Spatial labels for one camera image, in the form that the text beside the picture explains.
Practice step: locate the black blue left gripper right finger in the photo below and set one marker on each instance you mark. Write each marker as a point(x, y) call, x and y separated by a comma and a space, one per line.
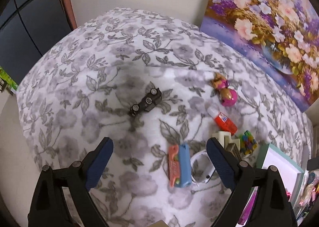
point(238, 176)

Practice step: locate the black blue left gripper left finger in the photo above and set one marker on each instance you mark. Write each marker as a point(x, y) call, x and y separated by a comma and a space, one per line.
point(49, 207)

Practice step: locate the beige patterned comb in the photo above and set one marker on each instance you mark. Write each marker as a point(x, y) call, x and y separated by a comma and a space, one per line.
point(233, 149)

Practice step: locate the white smartwatch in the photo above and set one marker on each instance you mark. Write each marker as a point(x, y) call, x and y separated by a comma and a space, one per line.
point(202, 168)

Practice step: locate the white charger plug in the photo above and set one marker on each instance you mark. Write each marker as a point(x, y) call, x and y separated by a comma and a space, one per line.
point(225, 139)

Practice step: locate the orange blue toy case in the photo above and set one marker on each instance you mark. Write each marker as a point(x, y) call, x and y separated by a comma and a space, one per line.
point(179, 166)

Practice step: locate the black toy car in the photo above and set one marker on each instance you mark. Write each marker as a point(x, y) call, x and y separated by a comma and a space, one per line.
point(152, 99)

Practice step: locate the purple bar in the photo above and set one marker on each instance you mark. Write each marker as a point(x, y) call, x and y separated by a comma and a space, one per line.
point(248, 208)

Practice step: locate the teal white box lid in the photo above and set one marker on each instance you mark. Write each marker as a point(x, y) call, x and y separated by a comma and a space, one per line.
point(281, 172)

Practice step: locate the orange glue bottle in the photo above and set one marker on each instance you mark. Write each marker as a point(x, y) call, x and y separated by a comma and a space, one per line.
point(224, 123)

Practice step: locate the pink doll ball toy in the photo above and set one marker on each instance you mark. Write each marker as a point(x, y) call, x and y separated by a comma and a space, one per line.
point(228, 97)

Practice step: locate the grey floral blanket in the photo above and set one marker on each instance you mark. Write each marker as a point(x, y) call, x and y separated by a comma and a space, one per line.
point(82, 89)

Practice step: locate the dark cabinet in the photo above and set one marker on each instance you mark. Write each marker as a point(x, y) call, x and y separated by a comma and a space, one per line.
point(29, 28)

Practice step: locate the floral painting canvas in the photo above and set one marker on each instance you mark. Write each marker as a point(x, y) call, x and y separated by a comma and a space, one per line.
point(279, 36)

